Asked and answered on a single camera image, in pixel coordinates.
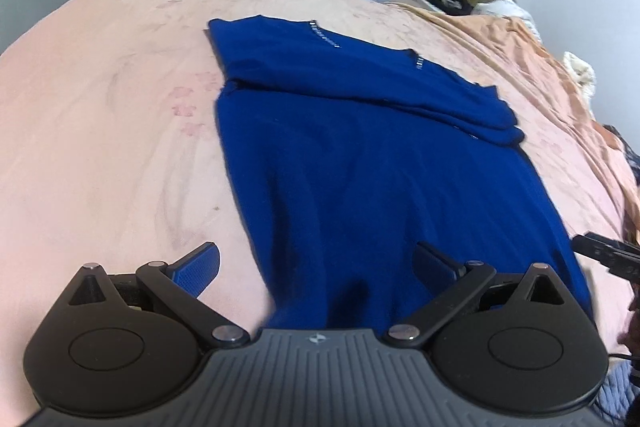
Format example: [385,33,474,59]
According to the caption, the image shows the blue knit sweater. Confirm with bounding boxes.
[208,16,591,332]

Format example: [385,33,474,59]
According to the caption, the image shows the dark clothes by headboard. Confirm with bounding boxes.
[420,0,474,16]

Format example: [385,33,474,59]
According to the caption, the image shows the orange blanket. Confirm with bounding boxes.
[401,4,639,215]

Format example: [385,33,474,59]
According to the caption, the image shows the pink floral bed sheet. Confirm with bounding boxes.
[1,0,639,426]

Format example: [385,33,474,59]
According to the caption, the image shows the white fluffy blanket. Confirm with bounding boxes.
[562,51,597,115]

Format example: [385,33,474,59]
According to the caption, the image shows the white crumpled cloth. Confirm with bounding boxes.
[472,0,542,42]

